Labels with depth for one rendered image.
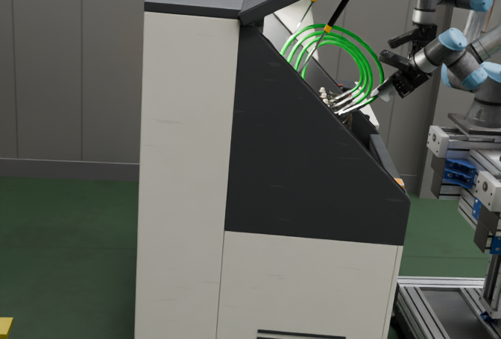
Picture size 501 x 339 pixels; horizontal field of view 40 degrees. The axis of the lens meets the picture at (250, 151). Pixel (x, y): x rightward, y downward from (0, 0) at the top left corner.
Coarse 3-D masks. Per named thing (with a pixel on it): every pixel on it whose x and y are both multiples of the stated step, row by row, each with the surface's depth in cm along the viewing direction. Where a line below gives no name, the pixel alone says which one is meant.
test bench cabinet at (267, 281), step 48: (240, 240) 225; (288, 240) 224; (240, 288) 231; (288, 288) 231; (336, 288) 230; (384, 288) 230; (240, 336) 237; (288, 336) 237; (336, 336) 236; (384, 336) 236
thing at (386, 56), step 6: (384, 54) 223; (390, 54) 223; (396, 54) 224; (384, 60) 223; (390, 60) 222; (396, 60) 221; (402, 60) 221; (408, 60) 222; (396, 66) 222; (402, 66) 220; (408, 66) 219; (408, 72) 220
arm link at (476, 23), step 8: (472, 16) 274; (480, 16) 273; (488, 16) 274; (472, 24) 274; (480, 24) 273; (464, 32) 277; (472, 32) 274; (480, 32) 274; (472, 40) 275; (448, 72) 279; (448, 80) 279; (456, 80) 277; (456, 88) 280; (464, 88) 276
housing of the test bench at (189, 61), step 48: (192, 0) 208; (240, 0) 217; (144, 48) 204; (192, 48) 204; (144, 96) 209; (192, 96) 209; (144, 144) 214; (192, 144) 214; (144, 192) 220; (192, 192) 220; (144, 240) 226; (192, 240) 225; (144, 288) 232; (192, 288) 231; (144, 336) 238; (192, 336) 238
